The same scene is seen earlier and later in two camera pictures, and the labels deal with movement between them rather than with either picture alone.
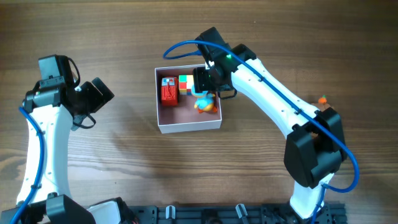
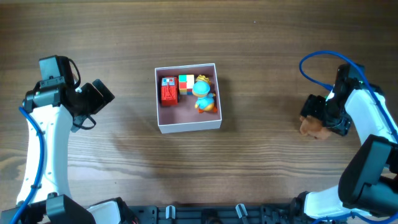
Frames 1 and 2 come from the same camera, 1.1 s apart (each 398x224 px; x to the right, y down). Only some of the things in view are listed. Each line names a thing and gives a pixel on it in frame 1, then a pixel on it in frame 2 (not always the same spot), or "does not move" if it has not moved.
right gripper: (201, 79) to (315, 111)
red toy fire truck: (170, 91) does not move
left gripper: (100, 99) does not move
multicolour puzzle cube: (186, 82) does not move
